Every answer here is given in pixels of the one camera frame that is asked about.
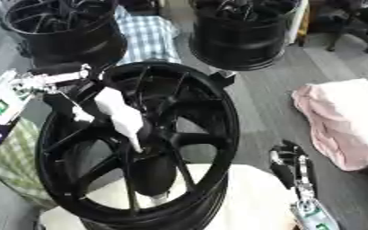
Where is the black wheel rim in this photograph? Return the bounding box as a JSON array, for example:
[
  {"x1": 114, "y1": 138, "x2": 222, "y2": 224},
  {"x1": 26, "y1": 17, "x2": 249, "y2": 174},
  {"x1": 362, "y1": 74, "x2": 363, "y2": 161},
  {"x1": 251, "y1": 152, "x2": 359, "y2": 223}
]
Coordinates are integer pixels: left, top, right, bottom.
[
  {"x1": 3, "y1": 0, "x2": 129, "y2": 69},
  {"x1": 187, "y1": 0, "x2": 302, "y2": 72}
]

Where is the black spoked wheel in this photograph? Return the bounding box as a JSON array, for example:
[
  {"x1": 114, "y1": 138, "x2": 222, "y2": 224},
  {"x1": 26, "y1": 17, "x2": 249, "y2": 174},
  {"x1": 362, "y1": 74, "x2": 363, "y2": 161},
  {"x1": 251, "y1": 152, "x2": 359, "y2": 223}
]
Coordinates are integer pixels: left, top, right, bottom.
[{"x1": 34, "y1": 61, "x2": 242, "y2": 230}]

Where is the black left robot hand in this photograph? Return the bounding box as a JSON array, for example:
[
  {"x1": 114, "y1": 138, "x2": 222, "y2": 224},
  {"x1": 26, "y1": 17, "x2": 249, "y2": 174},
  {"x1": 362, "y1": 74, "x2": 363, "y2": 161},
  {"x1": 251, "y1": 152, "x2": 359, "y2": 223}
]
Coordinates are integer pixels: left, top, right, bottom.
[{"x1": 28, "y1": 62, "x2": 110, "y2": 124}]

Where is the blue checked cloth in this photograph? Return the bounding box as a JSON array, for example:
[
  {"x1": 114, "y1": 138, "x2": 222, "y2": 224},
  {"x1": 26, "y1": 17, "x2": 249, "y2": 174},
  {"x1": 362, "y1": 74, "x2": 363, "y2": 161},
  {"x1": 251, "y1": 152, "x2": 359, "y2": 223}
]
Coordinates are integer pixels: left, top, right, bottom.
[{"x1": 113, "y1": 4, "x2": 184, "y2": 66}]

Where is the pink cloth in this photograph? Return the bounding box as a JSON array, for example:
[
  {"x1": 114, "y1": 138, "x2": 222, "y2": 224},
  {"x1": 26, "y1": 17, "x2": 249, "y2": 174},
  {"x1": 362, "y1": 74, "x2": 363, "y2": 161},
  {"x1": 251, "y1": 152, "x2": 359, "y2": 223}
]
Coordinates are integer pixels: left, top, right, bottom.
[{"x1": 289, "y1": 78, "x2": 368, "y2": 173}]

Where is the green checked cloth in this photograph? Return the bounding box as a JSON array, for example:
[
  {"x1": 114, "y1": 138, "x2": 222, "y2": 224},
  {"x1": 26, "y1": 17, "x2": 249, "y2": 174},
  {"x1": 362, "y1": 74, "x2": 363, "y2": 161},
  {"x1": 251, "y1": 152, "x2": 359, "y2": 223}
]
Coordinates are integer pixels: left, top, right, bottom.
[{"x1": 0, "y1": 117, "x2": 58, "y2": 210}]

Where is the white cushion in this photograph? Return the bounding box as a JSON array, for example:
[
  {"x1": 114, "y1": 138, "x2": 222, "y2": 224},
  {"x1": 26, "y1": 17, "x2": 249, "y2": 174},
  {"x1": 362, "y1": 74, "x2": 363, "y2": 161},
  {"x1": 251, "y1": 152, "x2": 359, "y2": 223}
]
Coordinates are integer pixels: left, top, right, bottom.
[{"x1": 36, "y1": 163, "x2": 301, "y2": 230}]

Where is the black office chair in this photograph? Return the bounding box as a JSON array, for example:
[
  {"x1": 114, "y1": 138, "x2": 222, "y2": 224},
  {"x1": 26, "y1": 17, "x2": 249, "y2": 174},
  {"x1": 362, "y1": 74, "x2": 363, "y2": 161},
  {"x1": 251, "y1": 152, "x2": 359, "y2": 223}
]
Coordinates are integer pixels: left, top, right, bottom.
[{"x1": 306, "y1": 0, "x2": 368, "y2": 55}]

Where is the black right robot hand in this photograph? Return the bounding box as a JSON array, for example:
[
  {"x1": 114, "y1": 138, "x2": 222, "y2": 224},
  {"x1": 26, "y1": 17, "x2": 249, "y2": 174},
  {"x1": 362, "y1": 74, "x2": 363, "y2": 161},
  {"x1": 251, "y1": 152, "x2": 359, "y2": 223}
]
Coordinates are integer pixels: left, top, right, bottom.
[{"x1": 267, "y1": 139, "x2": 321, "y2": 193}]

